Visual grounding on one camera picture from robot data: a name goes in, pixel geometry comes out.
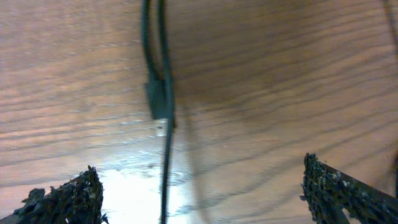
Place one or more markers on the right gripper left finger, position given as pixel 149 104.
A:
pixel 78 201

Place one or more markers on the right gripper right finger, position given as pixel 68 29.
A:
pixel 329 191

